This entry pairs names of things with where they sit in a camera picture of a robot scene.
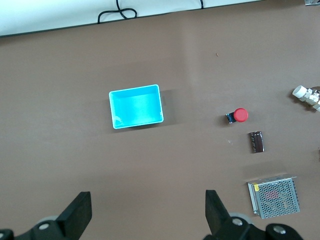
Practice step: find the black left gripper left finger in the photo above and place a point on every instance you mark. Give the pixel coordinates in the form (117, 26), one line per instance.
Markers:
(75, 215)

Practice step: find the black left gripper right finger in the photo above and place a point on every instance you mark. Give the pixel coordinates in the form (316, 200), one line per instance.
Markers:
(217, 215)

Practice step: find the red mushroom push button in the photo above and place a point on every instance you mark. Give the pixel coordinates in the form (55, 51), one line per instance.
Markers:
(240, 115)

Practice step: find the metal mesh power supply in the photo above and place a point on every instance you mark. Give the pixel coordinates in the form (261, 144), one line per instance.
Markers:
(273, 197)

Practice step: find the dark brown cylindrical capacitor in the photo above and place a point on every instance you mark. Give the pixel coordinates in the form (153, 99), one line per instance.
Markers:
(257, 141)

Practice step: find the blue plastic box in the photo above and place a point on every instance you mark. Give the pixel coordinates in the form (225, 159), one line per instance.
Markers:
(136, 107)

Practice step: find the white plastic pipe valve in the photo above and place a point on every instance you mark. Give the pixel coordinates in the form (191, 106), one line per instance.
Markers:
(303, 94)

